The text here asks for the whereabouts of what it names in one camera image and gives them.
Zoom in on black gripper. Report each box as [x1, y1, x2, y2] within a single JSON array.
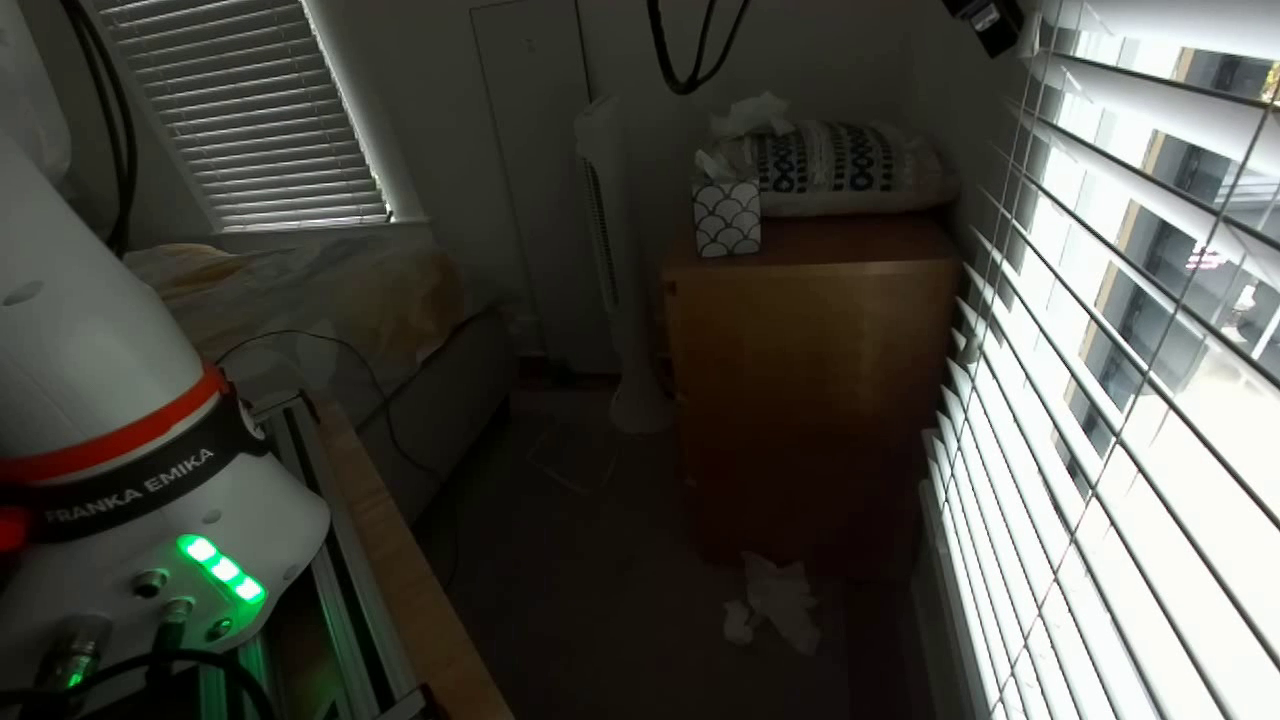
[[945, 0, 1032, 60]]

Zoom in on black cable beside robot base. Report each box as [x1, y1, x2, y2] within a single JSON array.
[[51, 0, 142, 259]]

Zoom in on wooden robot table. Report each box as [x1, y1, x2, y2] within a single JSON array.
[[302, 389, 521, 720]]

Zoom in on patterned white pillow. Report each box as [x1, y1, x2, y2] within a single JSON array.
[[749, 114, 956, 220]]

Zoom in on small white window blinds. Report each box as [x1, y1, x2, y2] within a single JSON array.
[[80, 0, 405, 241]]

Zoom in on diamond pattern tissue box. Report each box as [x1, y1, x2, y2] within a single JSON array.
[[690, 144, 767, 264]]

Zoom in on aluminium rail frame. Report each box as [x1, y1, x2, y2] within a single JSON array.
[[247, 394, 434, 720]]

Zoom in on thin black cable on bed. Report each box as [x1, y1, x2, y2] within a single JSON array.
[[207, 298, 512, 486]]

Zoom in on bed with yellowish blanket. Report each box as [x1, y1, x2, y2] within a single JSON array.
[[124, 220, 521, 528]]

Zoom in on large white window blinds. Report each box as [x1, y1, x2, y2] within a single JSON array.
[[918, 0, 1280, 720]]

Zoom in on black hanging robot cable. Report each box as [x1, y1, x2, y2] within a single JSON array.
[[646, 0, 751, 99]]

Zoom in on black cables at base plugs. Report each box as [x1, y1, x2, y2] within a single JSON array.
[[0, 616, 283, 720]]

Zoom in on wooden chest of drawers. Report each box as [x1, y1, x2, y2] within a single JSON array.
[[659, 206, 967, 580]]

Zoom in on crumpled white tissues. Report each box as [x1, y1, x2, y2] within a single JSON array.
[[718, 547, 825, 661]]

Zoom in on white tower fan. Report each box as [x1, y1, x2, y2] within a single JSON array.
[[572, 92, 671, 438]]

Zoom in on white crumpled cloth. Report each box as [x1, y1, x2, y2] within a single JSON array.
[[705, 87, 799, 144]]

